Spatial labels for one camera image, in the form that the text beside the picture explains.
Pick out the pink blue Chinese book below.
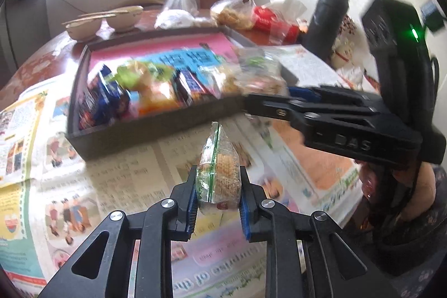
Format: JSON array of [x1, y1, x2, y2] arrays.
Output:
[[80, 32, 238, 73]]

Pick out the chopsticks on bowl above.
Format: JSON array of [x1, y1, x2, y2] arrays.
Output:
[[79, 5, 144, 17], [62, 13, 117, 26]]

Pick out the right beige bowl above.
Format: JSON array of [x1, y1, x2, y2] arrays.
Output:
[[105, 5, 144, 32]]

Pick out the chopsticks on right bowl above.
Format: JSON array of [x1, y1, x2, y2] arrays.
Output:
[[79, 5, 144, 17]]

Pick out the green pastry snack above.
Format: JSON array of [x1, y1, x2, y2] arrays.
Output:
[[105, 61, 175, 92]]

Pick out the red package with tissue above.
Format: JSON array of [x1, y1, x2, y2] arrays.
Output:
[[251, 0, 308, 45]]

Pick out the clear red candy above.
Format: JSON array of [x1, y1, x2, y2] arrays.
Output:
[[221, 48, 288, 96]]

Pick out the beige bowl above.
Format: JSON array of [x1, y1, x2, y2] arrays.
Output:
[[65, 19, 102, 42], [105, 5, 144, 32]]

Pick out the orange cracker pack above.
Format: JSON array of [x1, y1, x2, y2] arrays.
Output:
[[138, 81, 181, 116]]

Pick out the black thermos bottle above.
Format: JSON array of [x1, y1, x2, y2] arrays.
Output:
[[301, 0, 349, 61]]

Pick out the colourful student newspaper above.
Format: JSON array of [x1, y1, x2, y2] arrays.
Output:
[[0, 43, 365, 298]]

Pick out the Snickers bar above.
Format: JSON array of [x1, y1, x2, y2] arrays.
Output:
[[173, 68, 215, 106]]

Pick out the left beige bowl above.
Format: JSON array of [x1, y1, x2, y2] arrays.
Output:
[[65, 19, 102, 42]]

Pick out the dark cardboard box tray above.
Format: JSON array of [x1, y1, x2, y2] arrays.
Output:
[[66, 27, 255, 160]]

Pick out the clear cookie pack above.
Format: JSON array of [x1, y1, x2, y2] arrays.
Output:
[[196, 122, 242, 214]]

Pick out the clear knotted plastic bag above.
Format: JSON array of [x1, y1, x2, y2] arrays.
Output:
[[154, 0, 214, 30]]

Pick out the white cat figurine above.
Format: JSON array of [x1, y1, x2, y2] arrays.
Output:
[[330, 38, 355, 70]]

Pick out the chopsticks on left bowl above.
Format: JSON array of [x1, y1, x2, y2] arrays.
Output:
[[62, 13, 117, 26]]

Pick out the plastic bag of fried snacks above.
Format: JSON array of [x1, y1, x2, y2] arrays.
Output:
[[210, 0, 255, 30]]

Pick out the blue Oreo pack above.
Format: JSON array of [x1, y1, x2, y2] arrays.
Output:
[[78, 65, 130, 130]]

